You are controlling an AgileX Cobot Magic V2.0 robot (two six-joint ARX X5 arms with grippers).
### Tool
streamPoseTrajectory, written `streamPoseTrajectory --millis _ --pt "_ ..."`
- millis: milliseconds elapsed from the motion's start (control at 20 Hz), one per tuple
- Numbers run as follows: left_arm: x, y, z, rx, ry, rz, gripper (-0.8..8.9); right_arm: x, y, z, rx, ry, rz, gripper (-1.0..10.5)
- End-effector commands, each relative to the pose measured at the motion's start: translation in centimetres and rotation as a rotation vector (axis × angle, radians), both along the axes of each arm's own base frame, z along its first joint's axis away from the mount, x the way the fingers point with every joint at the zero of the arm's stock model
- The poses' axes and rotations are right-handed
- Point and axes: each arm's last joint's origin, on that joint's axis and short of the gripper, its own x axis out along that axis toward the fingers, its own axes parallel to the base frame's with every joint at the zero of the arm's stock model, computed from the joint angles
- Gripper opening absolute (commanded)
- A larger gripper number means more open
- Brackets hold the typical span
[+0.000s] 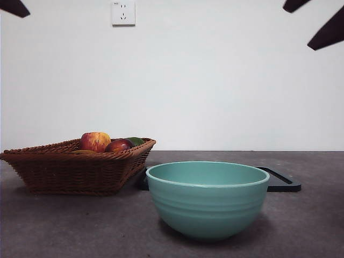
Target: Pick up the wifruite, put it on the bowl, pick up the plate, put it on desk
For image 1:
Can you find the green fruit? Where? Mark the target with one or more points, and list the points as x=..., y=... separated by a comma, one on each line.
x=137, y=141

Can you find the dark red plum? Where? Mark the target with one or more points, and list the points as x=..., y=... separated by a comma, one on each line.
x=119, y=145

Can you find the teal ribbed bowl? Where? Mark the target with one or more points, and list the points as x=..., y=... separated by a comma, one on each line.
x=207, y=204

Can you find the red yellow apple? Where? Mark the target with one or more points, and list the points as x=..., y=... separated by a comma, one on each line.
x=94, y=142

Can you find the dark rectangular tray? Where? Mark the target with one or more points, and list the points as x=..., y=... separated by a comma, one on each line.
x=279, y=182

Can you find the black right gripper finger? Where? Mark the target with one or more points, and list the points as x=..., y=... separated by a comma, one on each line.
x=295, y=5
x=330, y=32

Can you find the brown wicker basket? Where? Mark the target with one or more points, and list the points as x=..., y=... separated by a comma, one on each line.
x=75, y=172

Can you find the brownish yellow fruit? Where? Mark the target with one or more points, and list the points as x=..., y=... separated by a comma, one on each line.
x=83, y=151

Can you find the white wall socket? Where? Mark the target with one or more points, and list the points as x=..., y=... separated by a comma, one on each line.
x=123, y=13

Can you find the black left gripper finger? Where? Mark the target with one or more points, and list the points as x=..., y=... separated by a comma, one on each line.
x=13, y=6

